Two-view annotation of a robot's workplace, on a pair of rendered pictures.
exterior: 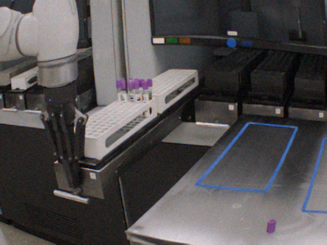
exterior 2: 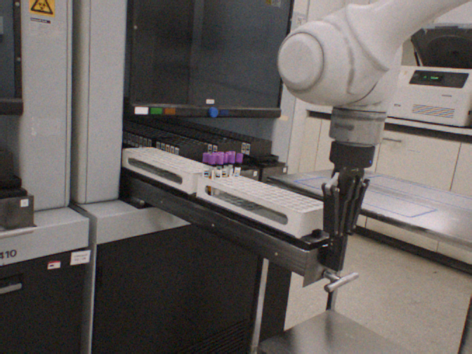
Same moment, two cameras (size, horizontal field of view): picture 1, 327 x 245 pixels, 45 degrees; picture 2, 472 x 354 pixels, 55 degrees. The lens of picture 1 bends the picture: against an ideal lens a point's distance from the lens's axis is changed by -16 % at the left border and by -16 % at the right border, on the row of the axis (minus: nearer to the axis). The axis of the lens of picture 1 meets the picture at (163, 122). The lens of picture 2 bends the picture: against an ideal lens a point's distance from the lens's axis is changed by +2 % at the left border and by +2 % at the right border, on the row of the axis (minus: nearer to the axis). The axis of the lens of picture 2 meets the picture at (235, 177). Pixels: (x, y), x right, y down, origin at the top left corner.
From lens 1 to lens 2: 131 cm
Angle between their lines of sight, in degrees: 70
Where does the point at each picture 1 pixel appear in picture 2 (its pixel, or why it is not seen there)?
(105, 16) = (53, 62)
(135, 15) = (104, 70)
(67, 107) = (362, 170)
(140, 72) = (102, 154)
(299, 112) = (270, 171)
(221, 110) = not seen: hidden behind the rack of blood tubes
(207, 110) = not seen: hidden behind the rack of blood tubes
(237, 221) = not seen: outside the picture
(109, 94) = (50, 189)
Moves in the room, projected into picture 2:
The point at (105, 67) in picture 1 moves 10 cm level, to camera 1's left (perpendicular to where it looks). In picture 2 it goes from (48, 149) to (12, 156)
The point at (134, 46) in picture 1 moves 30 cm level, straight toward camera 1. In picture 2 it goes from (98, 117) to (215, 134)
